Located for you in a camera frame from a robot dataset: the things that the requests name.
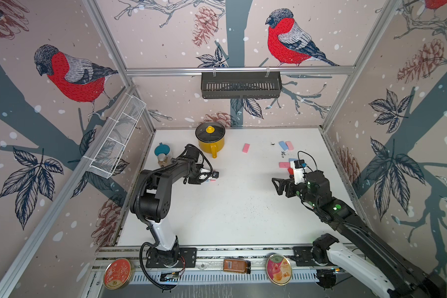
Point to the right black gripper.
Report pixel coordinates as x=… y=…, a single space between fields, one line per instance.
x=290 y=181

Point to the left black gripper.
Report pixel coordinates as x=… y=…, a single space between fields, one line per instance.
x=195 y=181

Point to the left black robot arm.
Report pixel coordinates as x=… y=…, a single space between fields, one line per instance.
x=151 y=200

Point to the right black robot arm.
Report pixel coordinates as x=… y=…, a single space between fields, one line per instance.
x=387 y=273

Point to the glass lid yellow knob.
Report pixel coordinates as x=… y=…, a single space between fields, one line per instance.
x=210 y=132

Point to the brown spice jar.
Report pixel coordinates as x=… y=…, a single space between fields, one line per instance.
x=163 y=160

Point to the pink round cup lid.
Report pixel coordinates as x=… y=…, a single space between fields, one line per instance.
x=279 y=269

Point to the black hanging shelf basket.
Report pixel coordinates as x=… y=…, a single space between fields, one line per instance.
x=241 y=85

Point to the brown packet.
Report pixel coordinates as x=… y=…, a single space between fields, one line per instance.
x=234 y=265

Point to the red round tin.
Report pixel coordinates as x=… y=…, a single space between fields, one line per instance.
x=118 y=274

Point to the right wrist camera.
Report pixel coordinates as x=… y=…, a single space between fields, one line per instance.
x=298 y=167

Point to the yellow pot with handle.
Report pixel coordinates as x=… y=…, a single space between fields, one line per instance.
x=213 y=147

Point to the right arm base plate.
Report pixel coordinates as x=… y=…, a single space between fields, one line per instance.
x=303 y=257

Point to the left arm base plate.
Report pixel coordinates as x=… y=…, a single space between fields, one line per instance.
x=171 y=259

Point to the white wire basket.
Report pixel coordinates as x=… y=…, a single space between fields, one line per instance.
x=106 y=161

